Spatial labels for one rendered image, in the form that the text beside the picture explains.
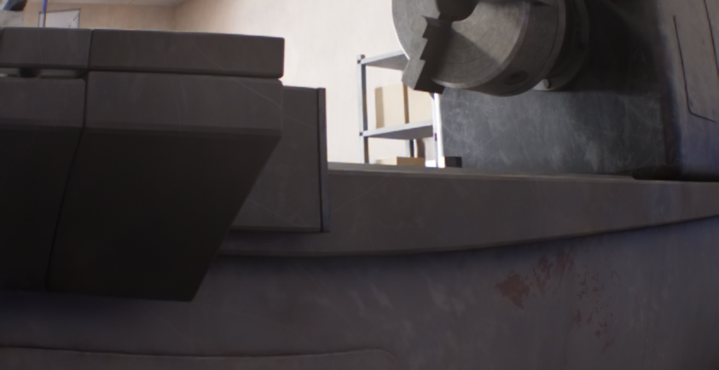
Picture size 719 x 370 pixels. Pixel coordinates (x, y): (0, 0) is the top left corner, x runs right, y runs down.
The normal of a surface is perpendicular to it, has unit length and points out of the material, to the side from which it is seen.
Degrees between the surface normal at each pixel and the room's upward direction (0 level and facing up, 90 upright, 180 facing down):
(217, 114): 90
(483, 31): 90
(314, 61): 90
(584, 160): 90
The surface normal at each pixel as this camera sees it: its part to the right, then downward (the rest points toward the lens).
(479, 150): -0.74, -0.04
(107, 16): 0.67, -0.10
